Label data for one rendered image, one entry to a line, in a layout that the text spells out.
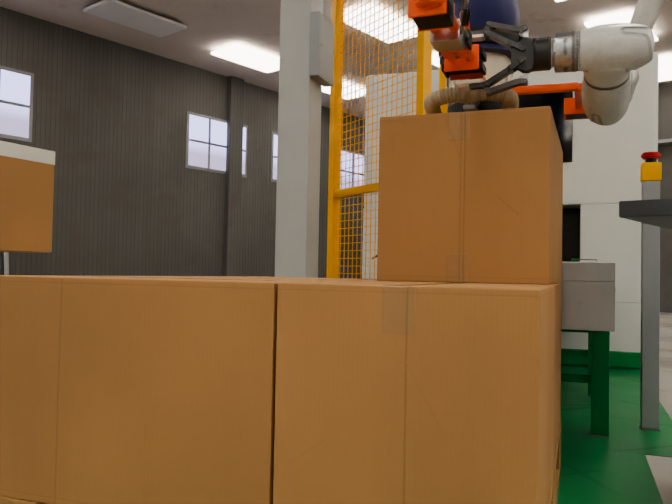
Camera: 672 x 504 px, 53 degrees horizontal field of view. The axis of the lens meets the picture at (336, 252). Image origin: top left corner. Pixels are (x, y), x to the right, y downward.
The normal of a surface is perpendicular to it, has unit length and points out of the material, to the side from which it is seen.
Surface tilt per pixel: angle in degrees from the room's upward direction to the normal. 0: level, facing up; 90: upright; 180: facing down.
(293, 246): 90
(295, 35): 90
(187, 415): 90
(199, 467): 90
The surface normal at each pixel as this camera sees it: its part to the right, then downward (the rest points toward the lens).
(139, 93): 0.77, 0.00
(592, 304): -0.33, -0.04
